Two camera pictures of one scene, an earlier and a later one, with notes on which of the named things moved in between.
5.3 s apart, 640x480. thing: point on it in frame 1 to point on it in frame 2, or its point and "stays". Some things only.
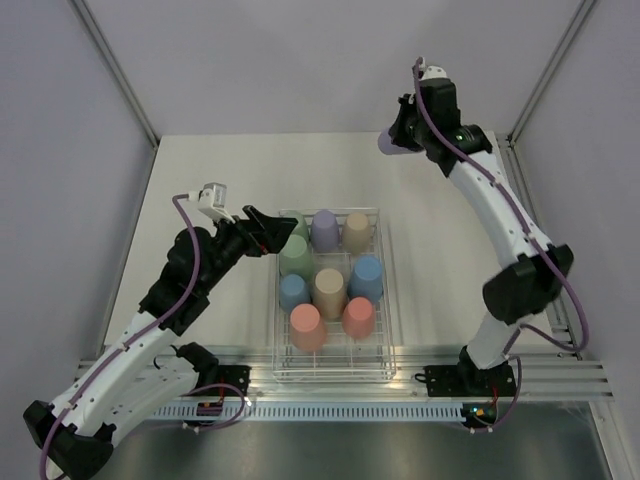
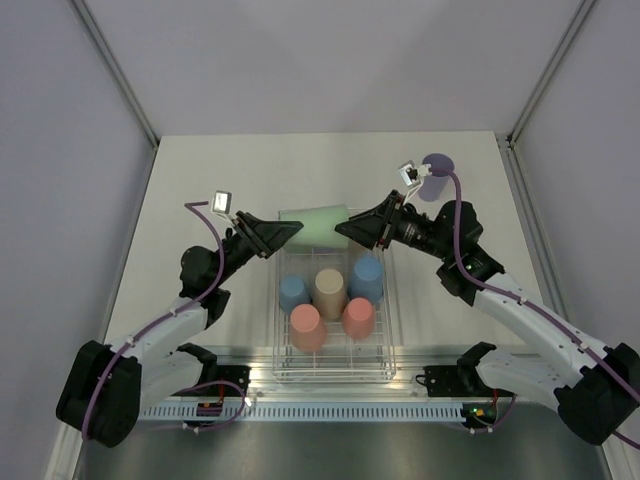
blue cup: (366, 279) stays
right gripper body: (408, 130) to (393, 223)
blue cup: (294, 291) stays
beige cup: (330, 293) stays
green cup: (297, 258) to (319, 227)
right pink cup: (359, 317) stays
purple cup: (385, 145) to (433, 186)
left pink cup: (307, 329) stays
